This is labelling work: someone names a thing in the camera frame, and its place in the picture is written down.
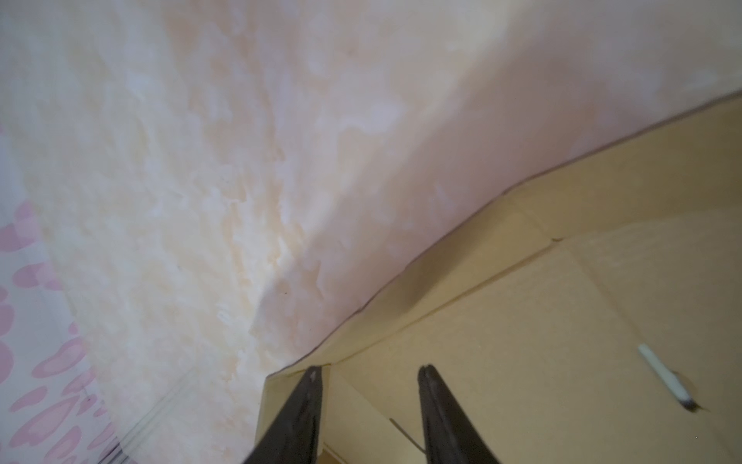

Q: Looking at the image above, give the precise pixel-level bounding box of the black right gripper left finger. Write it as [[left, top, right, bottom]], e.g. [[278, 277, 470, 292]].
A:
[[243, 367, 324, 464]]

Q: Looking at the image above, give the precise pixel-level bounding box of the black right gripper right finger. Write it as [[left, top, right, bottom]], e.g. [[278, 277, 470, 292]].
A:
[[417, 365, 500, 464]]

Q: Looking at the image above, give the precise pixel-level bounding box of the brown cardboard box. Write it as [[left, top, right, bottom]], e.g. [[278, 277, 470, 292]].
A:
[[256, 95, 741, 463]]

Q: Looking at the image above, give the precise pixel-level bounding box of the left aluminium frame strut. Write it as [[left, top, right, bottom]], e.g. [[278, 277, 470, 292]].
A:
[[98, 368, 194, 464]]

